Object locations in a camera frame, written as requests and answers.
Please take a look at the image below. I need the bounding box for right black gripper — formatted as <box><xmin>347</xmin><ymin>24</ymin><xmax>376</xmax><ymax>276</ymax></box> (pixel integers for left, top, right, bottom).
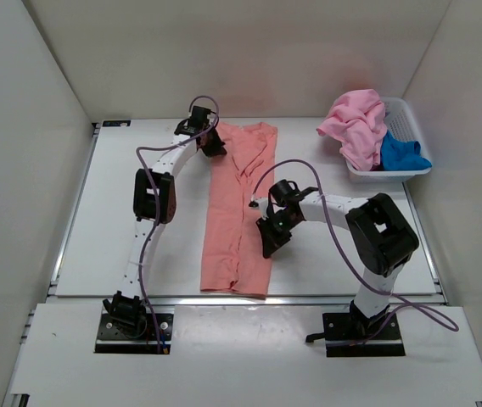
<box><xmin>257</xmin><ymin>213</ymin><xmax>300</xmax><ymax>259</ymax></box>

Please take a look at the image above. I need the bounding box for salmon pink t shirt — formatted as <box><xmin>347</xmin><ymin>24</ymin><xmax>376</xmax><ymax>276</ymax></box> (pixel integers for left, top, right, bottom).
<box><xmin>200</xmin><ymin>122</ymin><xmax>278</xmax><ymax>298</ymax></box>

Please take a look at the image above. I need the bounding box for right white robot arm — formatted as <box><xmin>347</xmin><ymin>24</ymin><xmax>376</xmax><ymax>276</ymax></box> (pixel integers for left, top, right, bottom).
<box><xmin>249</xmin><ymin>180</ymin><xmax>419</xmax><ymax>340</ymax></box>

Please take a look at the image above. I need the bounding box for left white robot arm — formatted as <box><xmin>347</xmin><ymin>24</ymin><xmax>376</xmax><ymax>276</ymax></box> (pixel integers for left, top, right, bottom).
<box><xmin>104</xmin><ymin>103</ymin><xmax>227</xmax><ymax>338</ymax></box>

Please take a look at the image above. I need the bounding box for blue label sticker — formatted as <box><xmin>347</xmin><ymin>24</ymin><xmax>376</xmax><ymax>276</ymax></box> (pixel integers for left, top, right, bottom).
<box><xmin>102</xmin><ymin>120</ymin><xmax>131</xmax><ymax>127</ymax></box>

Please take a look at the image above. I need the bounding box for light pink t shirt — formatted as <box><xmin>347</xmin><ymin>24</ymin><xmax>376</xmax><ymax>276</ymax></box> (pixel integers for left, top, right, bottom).
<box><xmin>316</xmin><ymin>89</ymin><xmax>388</xmax><ymax>172</ymax></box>

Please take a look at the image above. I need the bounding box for blue t shirt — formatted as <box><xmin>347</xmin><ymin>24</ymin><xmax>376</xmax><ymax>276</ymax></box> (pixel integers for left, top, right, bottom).
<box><xmin>380</xmin><ymin>131</ymin><xmax>432</xmax><ymax>171</ymax></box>

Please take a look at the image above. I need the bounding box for white plastic laundry basket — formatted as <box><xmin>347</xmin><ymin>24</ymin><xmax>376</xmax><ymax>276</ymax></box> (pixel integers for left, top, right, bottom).
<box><xmin>346</xmin><ymin>97</ymin><xmax>433</xmax><ymax>183</ymax></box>

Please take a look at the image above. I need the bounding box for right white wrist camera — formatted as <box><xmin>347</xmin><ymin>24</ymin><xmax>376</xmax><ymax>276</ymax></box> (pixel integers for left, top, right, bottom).
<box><xmin>249</xmin><ymin>198</ymin><xmax>268</xmax><ymax>210</ymax></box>

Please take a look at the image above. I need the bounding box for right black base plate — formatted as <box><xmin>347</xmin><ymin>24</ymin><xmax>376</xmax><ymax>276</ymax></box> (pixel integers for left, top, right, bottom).
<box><xmin>305</xmin><ymin>313</ymin><xmax>406</xmax><ymax>358</ymax></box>

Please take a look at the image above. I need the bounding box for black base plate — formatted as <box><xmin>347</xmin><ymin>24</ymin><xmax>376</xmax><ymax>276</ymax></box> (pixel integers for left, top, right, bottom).
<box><xmin>305</xmin><ymin>313</ymin><xmax>406</xmax><ymax>358</ymax></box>
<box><xmin>94</xmin><ymin>313</ymin><xmax>174</xmax><ymax>355</ymax></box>

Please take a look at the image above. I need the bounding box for aluminium table edge rail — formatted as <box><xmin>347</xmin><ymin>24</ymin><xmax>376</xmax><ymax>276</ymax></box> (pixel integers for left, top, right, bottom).
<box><xmin>138</xmin><ymin>292</ymin><xmax>446</xmax><ymax>307</ymax></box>

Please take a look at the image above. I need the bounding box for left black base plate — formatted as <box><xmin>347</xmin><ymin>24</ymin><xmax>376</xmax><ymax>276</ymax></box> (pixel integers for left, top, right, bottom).
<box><xmin>94</xmin><ymin>313</ymin><xmax>174</xmax><ymax>355</ymax></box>

